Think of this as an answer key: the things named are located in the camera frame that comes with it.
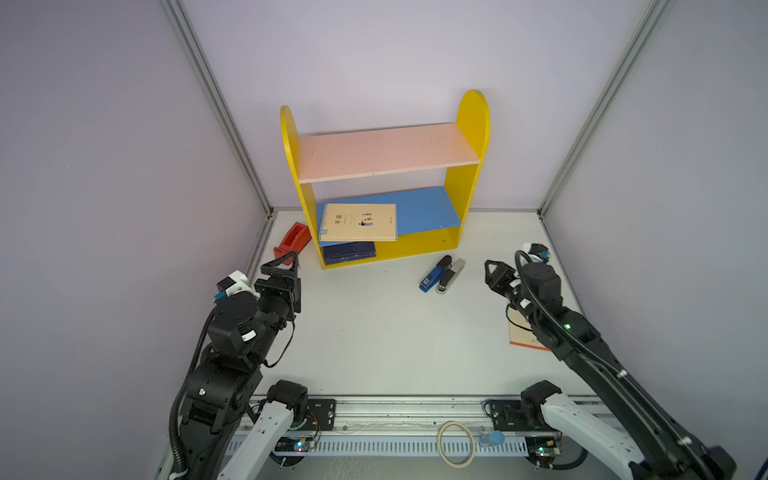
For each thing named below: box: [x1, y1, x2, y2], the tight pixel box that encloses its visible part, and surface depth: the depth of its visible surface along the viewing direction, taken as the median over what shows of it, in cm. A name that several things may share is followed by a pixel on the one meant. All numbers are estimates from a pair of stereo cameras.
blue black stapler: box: [419, 255, 453, 293], surface depth 99 cm
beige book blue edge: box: [318, 203, 398, 241], surface depth 99 cm
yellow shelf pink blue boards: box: [281, 90, 491, 191], surface depth 81 cm
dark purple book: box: [322, 241, 376, 265], surface depth 105 cm
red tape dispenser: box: [274, 222, 312, 266], surface depth 106 cm
